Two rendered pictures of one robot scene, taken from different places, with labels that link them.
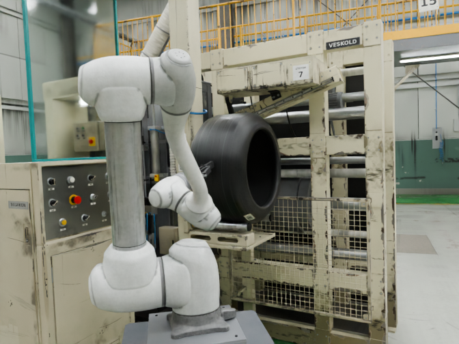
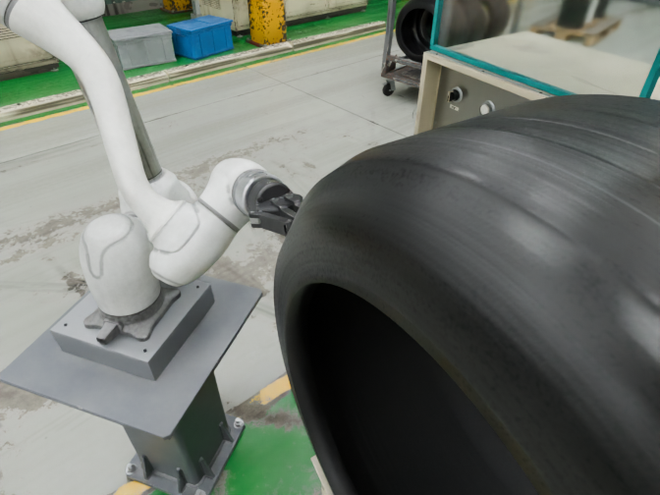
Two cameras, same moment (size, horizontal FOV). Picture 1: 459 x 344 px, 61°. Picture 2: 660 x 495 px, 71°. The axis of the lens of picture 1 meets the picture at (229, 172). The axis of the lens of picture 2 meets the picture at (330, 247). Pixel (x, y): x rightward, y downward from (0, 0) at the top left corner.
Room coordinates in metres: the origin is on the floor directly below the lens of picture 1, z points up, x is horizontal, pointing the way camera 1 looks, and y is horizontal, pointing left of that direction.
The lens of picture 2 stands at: (2.11, -0.36, 1.62)
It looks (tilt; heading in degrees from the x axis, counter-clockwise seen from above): 39 degrees down; 119
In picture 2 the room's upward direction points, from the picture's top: straight up
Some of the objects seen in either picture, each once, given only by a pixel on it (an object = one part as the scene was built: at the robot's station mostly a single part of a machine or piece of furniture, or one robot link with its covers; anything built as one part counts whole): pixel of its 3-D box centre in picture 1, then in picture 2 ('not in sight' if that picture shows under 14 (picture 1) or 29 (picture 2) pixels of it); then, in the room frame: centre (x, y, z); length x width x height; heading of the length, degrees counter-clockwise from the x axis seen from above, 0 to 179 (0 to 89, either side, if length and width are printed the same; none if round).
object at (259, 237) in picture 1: (233, 238); not in sight; (2.18, -0.01, 0.80); 0.37 x 0.36 x 0.02; 151
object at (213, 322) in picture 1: (202, 314); (128, 306); (1.26, 0.11, 0.76); 0.22 x 0.18 x 0.06; 104
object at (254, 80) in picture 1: (270, 78); not in sight; (2.38, -0.26, 1.71); 0.61 x 0.25 x 0.15; 61
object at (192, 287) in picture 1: (190, 273); (121, 258); (1.25, 0.14, 0.90); 0.18 x 0.16 x 0.22; 105
